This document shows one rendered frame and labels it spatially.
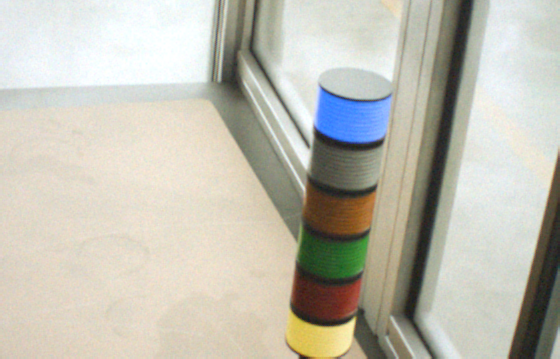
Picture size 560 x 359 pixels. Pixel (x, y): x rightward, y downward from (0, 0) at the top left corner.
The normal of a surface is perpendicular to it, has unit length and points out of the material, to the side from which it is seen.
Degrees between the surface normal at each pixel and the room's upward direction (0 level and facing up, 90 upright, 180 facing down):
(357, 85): 0
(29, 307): 0
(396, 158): 90
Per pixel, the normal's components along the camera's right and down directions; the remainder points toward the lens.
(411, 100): -0.96, 0.04
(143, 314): 0.10, -0.87
